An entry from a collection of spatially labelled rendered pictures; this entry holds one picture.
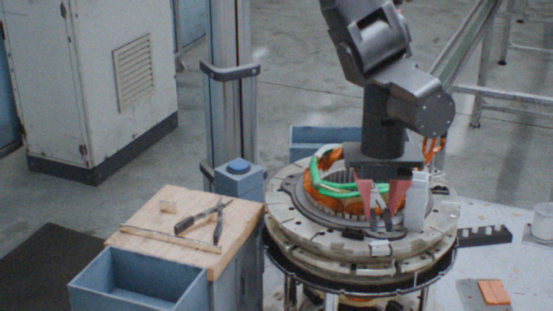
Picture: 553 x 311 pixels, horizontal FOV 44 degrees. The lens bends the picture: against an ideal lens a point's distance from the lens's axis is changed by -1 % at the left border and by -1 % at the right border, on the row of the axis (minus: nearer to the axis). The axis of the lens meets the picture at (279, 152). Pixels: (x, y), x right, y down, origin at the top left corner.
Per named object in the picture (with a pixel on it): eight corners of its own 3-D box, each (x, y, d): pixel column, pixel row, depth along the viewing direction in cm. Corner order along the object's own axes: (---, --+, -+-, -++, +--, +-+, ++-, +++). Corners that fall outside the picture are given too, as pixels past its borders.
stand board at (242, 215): (214, 282, 101) (213, 269, 100) (104, 255, 107) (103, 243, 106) (264, 215, 117) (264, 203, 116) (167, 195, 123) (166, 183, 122)
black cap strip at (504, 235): (511, 243, 155) (513, 234, 154) (450, 249, 153) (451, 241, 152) (502, 231, 160) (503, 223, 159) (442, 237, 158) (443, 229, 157)
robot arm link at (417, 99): (388, 8, 84) (332, 41, 82) (450, 26, 75) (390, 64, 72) (411, 88, 90) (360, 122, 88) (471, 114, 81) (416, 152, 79)
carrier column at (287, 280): (294, 317, 130) (295, 225, 120) (281, 314, 130) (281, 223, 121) (298, 308, 132) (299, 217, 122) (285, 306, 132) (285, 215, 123)
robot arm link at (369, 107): (392, 58, 88) (355, 64, 86) (426, 71, 83) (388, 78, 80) (389, 109, 91) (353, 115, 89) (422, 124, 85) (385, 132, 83)
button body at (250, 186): (264, 272, 146) (263, 168, 134) (241, 287, 141) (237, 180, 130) (242, 259, 150) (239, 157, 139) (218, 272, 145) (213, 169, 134)
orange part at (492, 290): (511, 305, 133) (512, 301, 133) (486, 306, 133) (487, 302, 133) (500, 284, 140) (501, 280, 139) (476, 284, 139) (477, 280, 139)
